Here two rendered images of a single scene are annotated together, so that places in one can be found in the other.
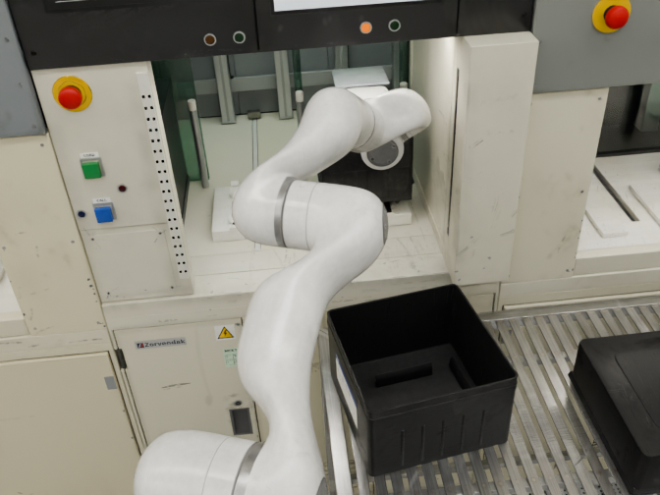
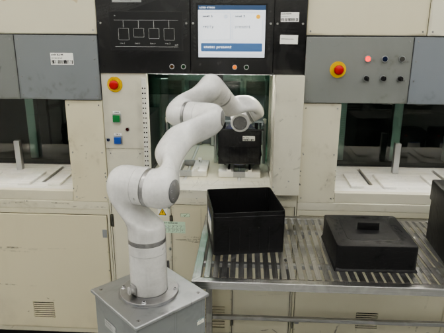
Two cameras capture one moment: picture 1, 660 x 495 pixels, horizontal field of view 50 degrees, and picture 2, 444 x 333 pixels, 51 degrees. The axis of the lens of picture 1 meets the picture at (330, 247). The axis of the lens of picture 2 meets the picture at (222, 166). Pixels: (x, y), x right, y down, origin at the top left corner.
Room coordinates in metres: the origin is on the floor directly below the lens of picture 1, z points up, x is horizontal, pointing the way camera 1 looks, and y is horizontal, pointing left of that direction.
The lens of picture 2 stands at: (-0.79, -0.26, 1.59)
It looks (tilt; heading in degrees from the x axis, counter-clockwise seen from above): 17 degrees down; 6
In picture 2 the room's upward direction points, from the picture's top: straight up
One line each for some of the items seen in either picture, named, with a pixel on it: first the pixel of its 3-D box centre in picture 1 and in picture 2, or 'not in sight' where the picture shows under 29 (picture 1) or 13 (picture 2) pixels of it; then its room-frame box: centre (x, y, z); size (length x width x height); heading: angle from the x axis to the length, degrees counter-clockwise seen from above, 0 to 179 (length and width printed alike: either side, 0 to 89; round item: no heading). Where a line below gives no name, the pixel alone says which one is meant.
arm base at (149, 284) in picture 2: not in sight; (148, 265); (0.52, 0.13, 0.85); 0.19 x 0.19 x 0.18
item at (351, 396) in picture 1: (415, 374); (243, 219); (0.96, -0.15, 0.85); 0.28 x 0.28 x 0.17; 13
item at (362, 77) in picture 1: (360, 138); (240, 136); (1.53, -0.09, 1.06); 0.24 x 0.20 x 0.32; 94
